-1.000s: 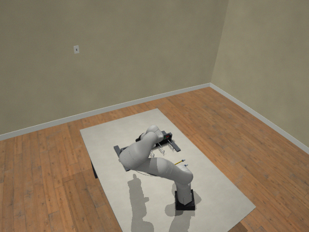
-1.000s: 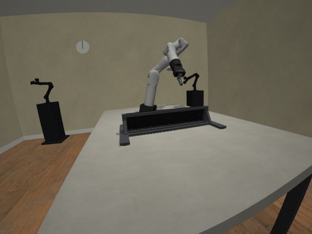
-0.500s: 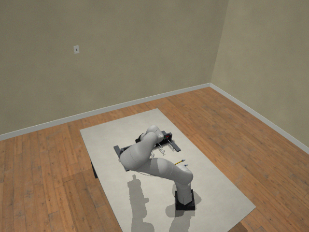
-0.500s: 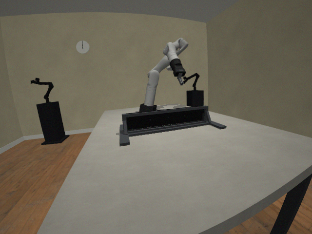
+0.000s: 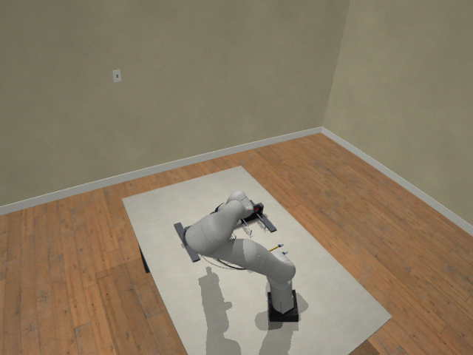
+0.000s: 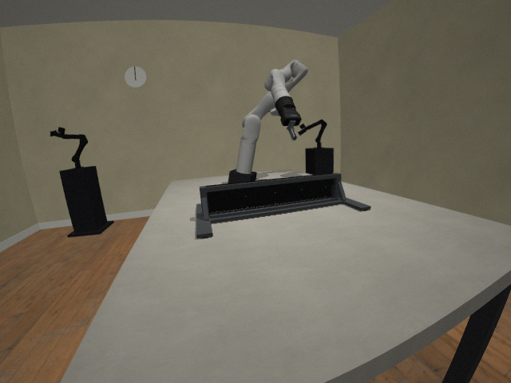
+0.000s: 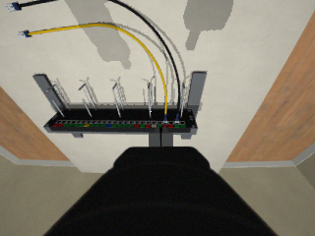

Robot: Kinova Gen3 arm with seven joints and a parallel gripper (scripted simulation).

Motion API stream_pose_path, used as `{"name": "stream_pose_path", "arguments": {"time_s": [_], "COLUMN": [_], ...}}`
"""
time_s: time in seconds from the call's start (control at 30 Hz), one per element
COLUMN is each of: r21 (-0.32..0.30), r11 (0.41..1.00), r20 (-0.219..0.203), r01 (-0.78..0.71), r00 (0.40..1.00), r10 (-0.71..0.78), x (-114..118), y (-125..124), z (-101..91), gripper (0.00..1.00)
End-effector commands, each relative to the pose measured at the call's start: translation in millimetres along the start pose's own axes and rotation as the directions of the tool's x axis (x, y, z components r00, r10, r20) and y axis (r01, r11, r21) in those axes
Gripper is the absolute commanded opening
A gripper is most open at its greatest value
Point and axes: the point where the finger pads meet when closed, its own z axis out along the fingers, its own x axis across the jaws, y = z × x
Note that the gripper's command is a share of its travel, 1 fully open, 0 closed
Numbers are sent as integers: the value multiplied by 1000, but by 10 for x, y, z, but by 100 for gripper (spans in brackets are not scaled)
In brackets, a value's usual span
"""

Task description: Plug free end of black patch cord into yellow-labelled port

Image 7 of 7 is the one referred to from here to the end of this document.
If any white network cable plug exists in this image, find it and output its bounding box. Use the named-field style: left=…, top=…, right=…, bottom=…
left=17, top=31, right=32, bottom=38

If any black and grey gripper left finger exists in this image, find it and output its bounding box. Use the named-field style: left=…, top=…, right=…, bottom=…
left=149, top=127, right=161, bottom=147

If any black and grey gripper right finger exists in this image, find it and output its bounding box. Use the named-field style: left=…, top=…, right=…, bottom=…
left=161, top=127, right=173, bottom=147

